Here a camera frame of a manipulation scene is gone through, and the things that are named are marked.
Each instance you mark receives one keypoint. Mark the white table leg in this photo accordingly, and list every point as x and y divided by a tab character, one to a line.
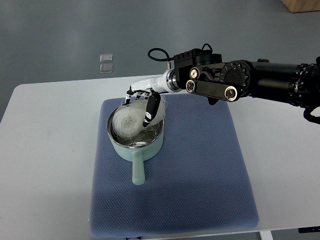
266	235

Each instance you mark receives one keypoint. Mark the wooden box corner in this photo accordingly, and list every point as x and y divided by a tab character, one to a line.
302	6

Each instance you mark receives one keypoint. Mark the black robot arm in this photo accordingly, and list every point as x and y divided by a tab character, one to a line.
202	72

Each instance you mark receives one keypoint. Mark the white vermicelli nest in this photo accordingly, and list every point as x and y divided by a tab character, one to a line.
127	121

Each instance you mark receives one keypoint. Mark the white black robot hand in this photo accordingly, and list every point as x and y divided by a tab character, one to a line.
152	88

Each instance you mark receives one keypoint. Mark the wire steaming rack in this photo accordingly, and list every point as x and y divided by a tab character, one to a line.
144	137

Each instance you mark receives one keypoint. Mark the blue textured mat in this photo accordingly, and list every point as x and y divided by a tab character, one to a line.
197	181

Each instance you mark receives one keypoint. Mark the upper clear floor plate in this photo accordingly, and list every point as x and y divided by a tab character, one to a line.
106	57

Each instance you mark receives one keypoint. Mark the mint green steel pot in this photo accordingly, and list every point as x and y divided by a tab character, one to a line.
136	155

